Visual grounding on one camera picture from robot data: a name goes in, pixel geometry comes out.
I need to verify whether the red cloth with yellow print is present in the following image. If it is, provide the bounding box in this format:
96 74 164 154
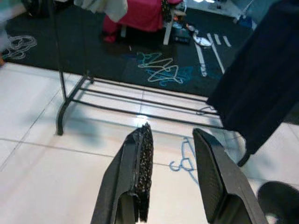
102 0 175 43

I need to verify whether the white table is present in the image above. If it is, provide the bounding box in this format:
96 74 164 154
120 21 175 45

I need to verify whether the black dotted cloth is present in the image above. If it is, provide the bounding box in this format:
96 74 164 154
161 0 173 23

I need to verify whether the black carpet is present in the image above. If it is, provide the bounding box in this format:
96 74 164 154
4 4 257 98

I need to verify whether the black box with red label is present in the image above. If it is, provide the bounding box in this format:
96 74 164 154
174 31 191 44

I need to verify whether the navy blue shirt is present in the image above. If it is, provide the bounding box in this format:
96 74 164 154
206 0 299 156

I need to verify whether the pale grey shirt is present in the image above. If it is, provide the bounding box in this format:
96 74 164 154
74 0 128 23

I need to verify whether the white desk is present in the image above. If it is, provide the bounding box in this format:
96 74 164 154
186 0 254 18

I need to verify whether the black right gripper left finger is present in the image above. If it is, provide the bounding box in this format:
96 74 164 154
90 123 154 224

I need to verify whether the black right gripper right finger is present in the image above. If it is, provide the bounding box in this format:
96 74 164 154
192 127 269 224

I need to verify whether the white wire hanger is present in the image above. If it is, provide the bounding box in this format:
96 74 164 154
4 35 38 63
137 51 184 84

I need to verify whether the black metal clothes rack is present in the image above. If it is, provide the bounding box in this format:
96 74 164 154
48 0 254 168

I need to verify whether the long white tape strip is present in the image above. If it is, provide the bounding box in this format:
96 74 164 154
206 32 226 74
195 42 208 77

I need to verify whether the white plastic shell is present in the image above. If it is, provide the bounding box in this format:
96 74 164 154
193 35 212 47

